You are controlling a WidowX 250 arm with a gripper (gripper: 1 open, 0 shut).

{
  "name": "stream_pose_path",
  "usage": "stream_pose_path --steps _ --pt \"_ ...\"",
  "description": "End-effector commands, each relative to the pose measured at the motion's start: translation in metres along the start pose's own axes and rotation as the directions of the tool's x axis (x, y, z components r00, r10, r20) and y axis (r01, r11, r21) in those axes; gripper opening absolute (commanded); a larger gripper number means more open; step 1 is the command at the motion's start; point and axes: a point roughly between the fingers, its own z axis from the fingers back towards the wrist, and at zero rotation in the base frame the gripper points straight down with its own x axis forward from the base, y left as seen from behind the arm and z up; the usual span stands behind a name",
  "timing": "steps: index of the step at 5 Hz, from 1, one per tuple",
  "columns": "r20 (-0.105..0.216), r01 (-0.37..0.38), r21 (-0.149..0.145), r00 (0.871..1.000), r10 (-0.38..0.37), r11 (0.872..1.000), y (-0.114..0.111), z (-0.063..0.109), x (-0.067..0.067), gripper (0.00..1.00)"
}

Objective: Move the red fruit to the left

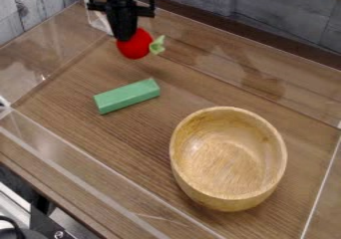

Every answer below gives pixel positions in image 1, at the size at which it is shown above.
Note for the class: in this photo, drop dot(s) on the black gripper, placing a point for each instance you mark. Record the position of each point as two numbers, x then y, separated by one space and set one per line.
138 8

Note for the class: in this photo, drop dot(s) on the red plush fruit green stem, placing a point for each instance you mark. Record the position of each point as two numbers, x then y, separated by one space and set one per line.
142 45

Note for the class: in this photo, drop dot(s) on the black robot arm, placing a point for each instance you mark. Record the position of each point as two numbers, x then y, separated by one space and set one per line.
124 14

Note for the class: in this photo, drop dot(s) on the green rectangular block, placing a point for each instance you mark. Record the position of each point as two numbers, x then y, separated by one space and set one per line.
126 96

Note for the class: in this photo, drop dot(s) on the light wooden bowl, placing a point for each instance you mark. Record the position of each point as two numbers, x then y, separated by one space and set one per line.
228 158

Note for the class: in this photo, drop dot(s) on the clear acrylic tray enclosure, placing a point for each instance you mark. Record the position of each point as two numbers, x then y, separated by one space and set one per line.
102 165

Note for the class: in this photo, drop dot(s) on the black bracket bottom left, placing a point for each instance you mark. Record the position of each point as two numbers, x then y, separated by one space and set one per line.
45 227

